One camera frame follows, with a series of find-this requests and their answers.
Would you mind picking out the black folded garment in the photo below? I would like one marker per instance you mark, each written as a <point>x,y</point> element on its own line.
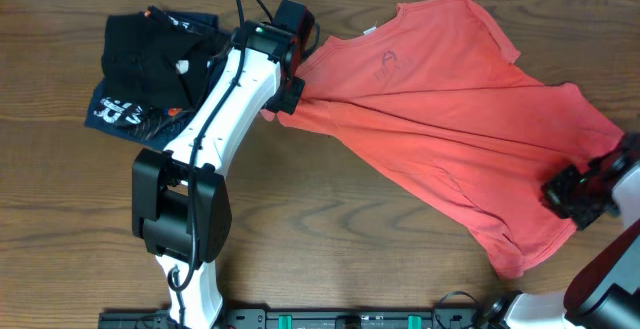
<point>161,58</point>

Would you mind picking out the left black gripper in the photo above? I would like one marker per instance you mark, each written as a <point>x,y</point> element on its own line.
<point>286,101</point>

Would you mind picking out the navy printed folded shirt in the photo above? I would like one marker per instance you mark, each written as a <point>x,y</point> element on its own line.
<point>150,126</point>

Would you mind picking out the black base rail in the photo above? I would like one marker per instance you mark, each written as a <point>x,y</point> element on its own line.
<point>445,314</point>

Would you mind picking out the red t-shirt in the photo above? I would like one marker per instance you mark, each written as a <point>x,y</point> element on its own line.
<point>435,101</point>

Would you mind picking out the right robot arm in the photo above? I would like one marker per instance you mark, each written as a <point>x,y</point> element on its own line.
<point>605,293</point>

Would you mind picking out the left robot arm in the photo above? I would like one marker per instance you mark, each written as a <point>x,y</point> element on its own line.
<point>180,205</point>

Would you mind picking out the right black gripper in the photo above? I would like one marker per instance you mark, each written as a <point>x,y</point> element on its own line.
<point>554,199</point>

